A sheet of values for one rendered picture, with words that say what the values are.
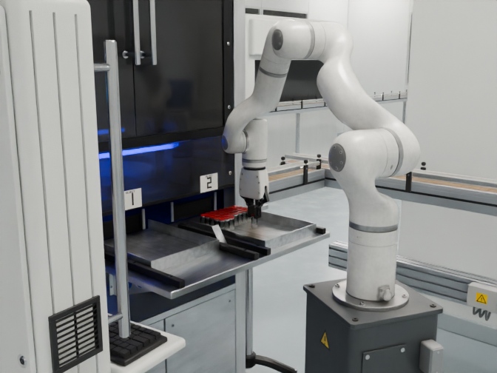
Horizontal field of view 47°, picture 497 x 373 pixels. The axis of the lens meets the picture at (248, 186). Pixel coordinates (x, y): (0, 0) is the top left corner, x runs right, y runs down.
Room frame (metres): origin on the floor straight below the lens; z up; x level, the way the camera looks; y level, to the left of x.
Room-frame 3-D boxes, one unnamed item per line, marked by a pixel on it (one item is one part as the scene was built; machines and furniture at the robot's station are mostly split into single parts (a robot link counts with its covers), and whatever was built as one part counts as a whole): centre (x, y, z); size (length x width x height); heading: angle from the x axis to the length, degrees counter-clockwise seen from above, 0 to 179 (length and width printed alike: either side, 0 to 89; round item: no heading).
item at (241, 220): (1.92, 0.05, 0.90); 0.18 x 0.02 x 0.05; 138
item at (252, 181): (1.90, -0.02, 1.05); 0.10 x 0.08 x 0.11; 48
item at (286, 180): (2.50, -0.09, 0.92); 0.69 x 0.16 x 0.16; 138
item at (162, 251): (1.68, 0.30, 0.90); 0.34 x 0.26 x 0.04; 48
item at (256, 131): (1.90, -0.02, 1.19); 0.09 x 0.08 x 0.13; 119
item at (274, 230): (1.86, -0.01, 0.90); 0.34 x 0.26 x 0.04; 48
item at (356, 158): (1.35, -0.28, 1.16); 0.19 x 0.12 x 0.24; 118
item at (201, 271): (1.76, 0.14, 0.87); 0.70 x 0.48 x 0.02; 138
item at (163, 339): (1.28, 0.39, 0.82); 0.40 x 0.14 x 0.02; 57
